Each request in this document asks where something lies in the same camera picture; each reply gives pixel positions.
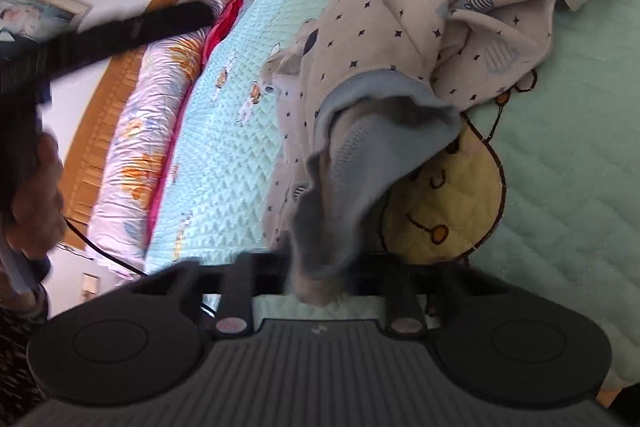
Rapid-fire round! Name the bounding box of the floral quilt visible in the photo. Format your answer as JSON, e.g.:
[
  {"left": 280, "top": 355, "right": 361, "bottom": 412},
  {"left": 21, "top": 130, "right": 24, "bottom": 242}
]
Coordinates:
[{"left": 92, "top": 0, "right": 258, "bottom": 280}]

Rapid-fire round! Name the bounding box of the wooden headboard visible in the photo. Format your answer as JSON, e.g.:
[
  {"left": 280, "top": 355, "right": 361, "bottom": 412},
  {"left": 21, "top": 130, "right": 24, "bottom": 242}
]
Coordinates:
[{"left": 62, "top": 0, "right": 198, "bottom": 253}]

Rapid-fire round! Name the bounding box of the mint bee print bedspread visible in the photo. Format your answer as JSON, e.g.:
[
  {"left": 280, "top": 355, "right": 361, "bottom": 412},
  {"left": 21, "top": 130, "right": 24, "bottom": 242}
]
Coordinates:
[{"left": 142, "top": 0, "right": 640, "bottom": 408}]

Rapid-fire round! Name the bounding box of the person's left hand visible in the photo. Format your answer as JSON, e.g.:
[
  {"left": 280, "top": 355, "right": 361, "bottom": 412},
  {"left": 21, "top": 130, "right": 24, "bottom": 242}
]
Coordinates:
[{"left": 10, "top": 132, "right": 66, "bottom": 258}]

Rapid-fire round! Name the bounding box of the white star print sweatshirt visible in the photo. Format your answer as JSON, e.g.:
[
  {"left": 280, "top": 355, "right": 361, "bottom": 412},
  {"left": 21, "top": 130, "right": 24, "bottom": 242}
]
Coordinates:
[{"left": 260, "top": 0, "right": 631, "bottom": 308}]

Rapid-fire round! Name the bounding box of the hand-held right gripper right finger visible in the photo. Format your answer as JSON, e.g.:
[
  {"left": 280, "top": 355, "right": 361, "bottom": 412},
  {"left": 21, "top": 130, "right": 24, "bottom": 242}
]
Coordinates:
[{"left": 350, "top": 257, "right": 506, "bottom": 340}]

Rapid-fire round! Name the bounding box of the black cable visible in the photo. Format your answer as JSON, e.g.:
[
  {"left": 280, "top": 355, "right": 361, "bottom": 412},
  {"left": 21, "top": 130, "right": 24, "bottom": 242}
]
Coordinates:
[{"left": 64, "top": 216, "right": 221, "bottom": 320}]

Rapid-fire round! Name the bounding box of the red plush blanket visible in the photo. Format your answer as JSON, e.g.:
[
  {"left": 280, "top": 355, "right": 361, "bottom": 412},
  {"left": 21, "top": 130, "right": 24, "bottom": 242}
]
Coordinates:
[{"left": 145, "top": 0, "right": 251, "bottom": 228}]

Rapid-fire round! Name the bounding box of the person's left forearm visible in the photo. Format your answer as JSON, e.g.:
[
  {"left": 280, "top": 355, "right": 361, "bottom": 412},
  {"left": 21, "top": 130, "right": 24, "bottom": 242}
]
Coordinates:
[{"left": 0, "top": 257, "right": 53, "bottom": 413}]

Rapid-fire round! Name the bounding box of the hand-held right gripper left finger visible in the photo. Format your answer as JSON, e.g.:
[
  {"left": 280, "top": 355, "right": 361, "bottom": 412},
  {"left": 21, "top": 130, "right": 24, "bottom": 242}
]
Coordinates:
[{"left": 125, "top": 252, "right": 291, "bottom": 340}]

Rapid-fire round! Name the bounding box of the framed wall picture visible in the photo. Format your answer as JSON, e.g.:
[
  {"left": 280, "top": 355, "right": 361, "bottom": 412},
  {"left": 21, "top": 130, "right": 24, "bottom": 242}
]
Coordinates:
[{"left": 0, "top": 0, "right": 93, "bottom": 42}]

